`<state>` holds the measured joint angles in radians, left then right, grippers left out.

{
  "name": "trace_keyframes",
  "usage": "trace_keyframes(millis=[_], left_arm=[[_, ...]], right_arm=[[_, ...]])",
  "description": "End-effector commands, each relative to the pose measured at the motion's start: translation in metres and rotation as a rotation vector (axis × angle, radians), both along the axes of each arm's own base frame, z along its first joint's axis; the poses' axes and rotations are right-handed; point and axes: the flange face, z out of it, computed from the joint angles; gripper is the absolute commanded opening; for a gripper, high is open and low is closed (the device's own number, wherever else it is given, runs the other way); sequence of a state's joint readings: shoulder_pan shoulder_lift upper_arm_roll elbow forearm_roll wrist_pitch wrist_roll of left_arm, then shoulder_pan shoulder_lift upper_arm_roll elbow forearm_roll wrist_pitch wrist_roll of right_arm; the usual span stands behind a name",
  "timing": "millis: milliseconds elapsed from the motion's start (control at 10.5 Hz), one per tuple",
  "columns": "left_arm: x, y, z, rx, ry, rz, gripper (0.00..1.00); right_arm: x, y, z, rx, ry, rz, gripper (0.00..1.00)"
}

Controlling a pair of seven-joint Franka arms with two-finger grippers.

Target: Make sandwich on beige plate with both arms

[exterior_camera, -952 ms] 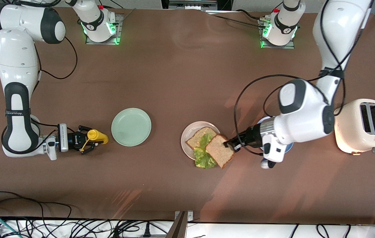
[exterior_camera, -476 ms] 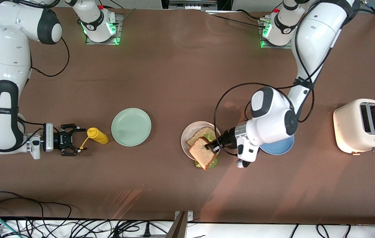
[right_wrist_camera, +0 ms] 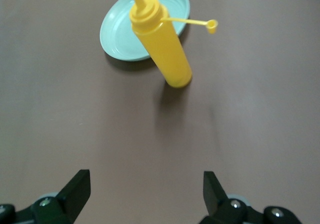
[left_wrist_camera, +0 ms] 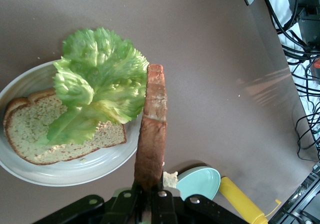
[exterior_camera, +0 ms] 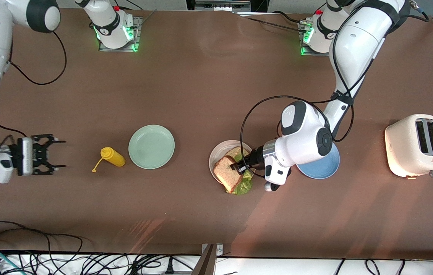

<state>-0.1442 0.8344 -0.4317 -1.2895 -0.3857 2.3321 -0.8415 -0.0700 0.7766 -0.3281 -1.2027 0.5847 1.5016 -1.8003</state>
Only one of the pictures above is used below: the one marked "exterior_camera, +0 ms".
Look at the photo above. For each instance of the mint green plate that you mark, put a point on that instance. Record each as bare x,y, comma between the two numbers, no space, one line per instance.
151,147

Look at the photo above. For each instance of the grey metal frame bracket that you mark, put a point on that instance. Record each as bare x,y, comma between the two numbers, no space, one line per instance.
206,263

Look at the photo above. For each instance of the yellow mustard squeeze bottle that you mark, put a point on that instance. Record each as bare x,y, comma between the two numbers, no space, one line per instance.
115,157

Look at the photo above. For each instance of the white toaster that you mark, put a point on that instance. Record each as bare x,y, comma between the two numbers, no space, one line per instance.
401,149

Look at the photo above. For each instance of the black equipment box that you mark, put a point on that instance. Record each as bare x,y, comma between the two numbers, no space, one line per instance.
201,4

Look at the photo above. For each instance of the green lettuce leaf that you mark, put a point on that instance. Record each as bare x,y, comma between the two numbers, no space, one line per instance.
244,183

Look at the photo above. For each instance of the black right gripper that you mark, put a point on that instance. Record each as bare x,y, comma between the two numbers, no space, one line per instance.
15,154

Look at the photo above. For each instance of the brown bread slice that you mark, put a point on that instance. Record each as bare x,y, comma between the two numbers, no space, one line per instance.
233,152
226,173

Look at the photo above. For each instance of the beige plate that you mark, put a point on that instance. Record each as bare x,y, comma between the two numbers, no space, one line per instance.
218,151

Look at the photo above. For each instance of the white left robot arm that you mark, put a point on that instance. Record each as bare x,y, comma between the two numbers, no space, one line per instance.
357,42

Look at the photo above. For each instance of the blue plate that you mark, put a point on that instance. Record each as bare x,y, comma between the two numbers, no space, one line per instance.
323,170

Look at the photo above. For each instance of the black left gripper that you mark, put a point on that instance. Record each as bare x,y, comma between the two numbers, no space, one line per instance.
255,157

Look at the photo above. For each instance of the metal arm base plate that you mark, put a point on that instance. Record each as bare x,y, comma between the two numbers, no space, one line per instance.
105,49
312,53

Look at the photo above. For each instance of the black power plug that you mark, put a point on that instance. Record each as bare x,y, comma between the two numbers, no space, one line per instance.
169,267

